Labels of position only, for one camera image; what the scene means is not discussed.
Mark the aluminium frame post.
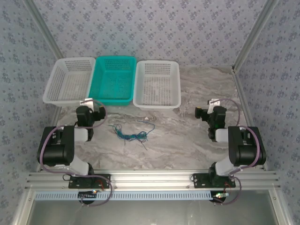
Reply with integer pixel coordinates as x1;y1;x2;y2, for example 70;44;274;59
231;0;281;73

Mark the teal perforated plastic basket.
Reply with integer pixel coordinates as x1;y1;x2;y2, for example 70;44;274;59
88;56;137;106

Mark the thin dark cable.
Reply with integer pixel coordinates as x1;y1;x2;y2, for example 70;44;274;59
112;124;148;143

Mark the thin blue cable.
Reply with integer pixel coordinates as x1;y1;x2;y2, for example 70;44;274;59
121;120;156;143

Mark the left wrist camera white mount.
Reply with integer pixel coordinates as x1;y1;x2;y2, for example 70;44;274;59
79;98;95;111

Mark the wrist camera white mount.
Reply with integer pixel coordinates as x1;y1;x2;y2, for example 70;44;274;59
208;98;221;113
79;98;95;111

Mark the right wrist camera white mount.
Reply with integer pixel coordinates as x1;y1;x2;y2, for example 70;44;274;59
208;98;221;113

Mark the aluminium mounting rail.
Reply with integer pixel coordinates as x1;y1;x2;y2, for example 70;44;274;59
24;170;281;191

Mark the small black circuit board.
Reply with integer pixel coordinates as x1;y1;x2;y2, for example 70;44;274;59
78;190;98;200
211;191;230;203

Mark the white slotted cable duct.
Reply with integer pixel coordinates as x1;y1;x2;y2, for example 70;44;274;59
34;190;213;202

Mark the white perforated plastic basket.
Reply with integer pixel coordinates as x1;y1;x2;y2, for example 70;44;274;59
42;57;96;107
133;60;181;111

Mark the thin green cable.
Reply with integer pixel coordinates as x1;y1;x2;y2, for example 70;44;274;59
108;124;141;146

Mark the aluminium frame leg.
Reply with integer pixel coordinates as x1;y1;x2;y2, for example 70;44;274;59
11;189;36;225
268;189;293;225

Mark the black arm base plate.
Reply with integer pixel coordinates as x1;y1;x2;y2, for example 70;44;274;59
67;173;111;189
192;173;236;189

